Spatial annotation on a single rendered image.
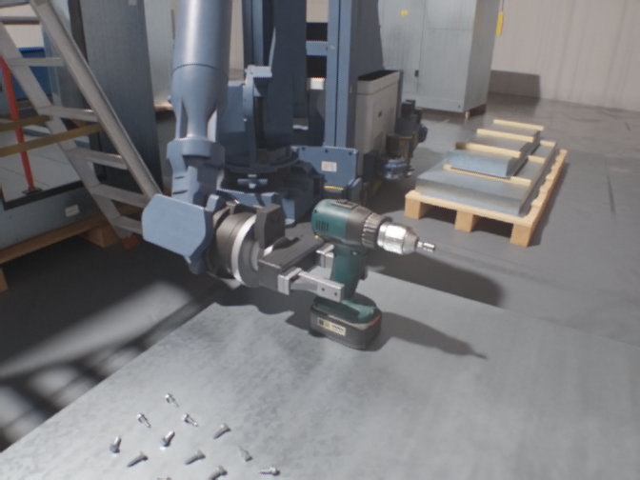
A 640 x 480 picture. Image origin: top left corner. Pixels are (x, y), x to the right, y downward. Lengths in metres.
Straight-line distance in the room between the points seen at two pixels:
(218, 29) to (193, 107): 0.19
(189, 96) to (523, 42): 10.47
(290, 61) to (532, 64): 9.60
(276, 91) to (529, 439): 1.57
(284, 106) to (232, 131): 0.27
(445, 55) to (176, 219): 6.36
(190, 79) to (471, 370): 0.77
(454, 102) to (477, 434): 6.50
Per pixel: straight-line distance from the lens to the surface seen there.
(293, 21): 1.70
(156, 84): 6.89
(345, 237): 0.66
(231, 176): 2.23
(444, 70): 7.01
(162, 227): 0.87
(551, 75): 11.11
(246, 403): 0.66
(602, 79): 11.06
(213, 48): 1.02
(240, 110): 2.00
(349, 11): 2.60
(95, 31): 2.68
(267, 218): 0.76
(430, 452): 0.62
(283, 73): 1.85
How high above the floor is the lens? 1.13
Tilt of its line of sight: 26 degrees down
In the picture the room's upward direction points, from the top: 1 degrees clockwise
